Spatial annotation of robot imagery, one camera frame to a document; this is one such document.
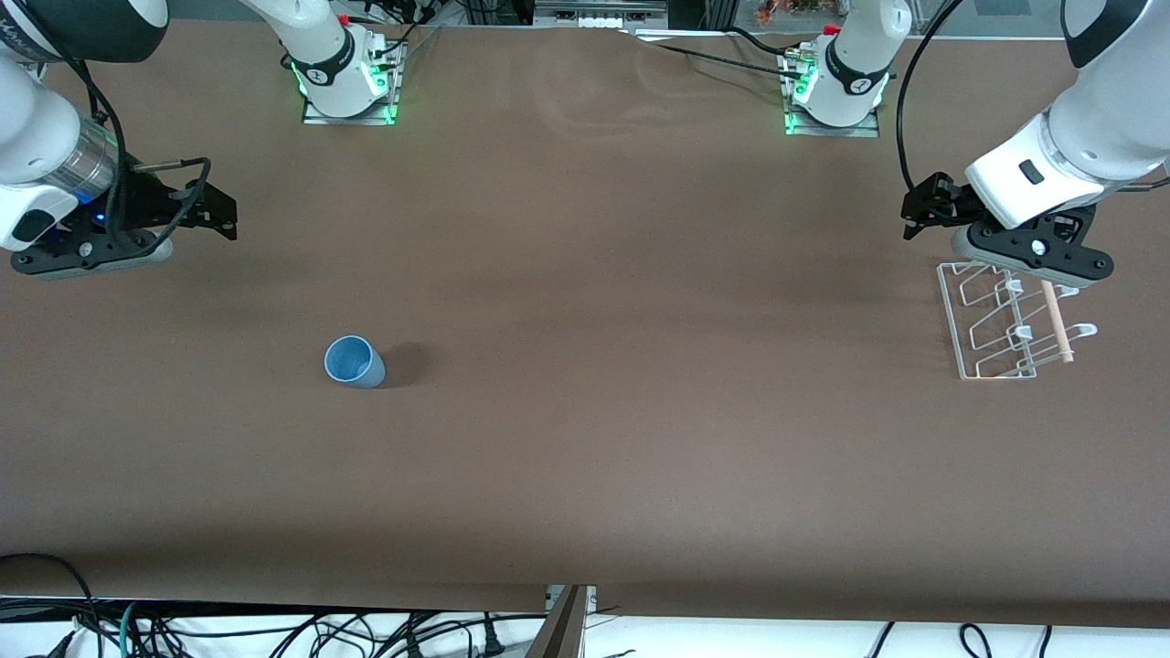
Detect black cable across table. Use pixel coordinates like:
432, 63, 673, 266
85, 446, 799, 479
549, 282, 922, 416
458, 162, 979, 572
622, 27, 810, 79

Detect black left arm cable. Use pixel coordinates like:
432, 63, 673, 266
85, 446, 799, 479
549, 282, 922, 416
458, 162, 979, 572
896, 0, 970, 197

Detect orange snack packet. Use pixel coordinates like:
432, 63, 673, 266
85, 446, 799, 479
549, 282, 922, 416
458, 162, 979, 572
754, 0, 828, 25

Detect white wire cup rack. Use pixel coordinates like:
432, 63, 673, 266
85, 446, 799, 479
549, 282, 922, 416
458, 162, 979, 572
937, 260, 1098, 380

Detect tangled black cable bundle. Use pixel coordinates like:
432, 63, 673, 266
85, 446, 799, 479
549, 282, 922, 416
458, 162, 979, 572
137, 608, 513, 658

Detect blue plastic cup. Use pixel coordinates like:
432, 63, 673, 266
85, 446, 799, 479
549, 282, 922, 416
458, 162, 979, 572
324, 335, 387, 389

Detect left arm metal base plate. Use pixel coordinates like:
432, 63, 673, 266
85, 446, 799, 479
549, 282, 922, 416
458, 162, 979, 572
783, 46, 881, 138

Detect brown wooden beam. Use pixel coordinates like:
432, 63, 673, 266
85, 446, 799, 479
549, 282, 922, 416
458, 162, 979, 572
526, 585, 587, 658

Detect grey network switch box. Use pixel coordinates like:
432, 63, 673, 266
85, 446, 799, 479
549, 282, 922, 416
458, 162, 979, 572
535, 0, 668, 28

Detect wooden dowel rod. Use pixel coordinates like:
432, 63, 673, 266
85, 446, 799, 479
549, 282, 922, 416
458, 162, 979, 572
1042, 279, 1077, 365

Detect black looped floor cable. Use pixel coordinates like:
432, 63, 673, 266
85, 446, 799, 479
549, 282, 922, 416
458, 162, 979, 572
0, 552, 98, 641

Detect small metal bracket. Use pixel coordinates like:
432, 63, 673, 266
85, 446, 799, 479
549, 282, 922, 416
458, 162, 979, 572
546, 585, 598, 615

